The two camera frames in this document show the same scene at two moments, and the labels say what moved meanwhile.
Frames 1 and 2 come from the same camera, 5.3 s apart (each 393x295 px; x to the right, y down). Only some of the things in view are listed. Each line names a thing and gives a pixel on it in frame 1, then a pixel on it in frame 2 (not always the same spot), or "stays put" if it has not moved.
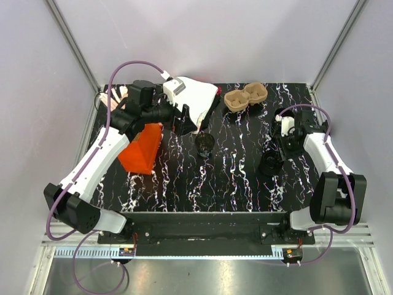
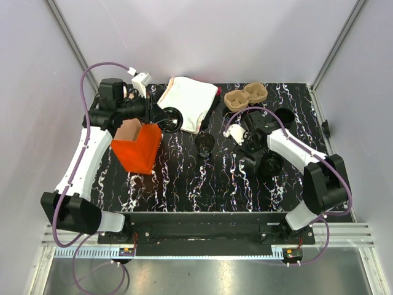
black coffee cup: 286,113 stays put
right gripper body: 290,149 to 249,147
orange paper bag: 139,155 stays put
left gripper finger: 188,126 to 158,109
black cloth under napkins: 206,120 stays put
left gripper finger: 177,126 to 158,117
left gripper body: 173,110 to 148,109
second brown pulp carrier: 237,101 stays put
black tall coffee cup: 204,143 stays put
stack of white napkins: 198,96 stays put
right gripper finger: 281,153 to 253,161
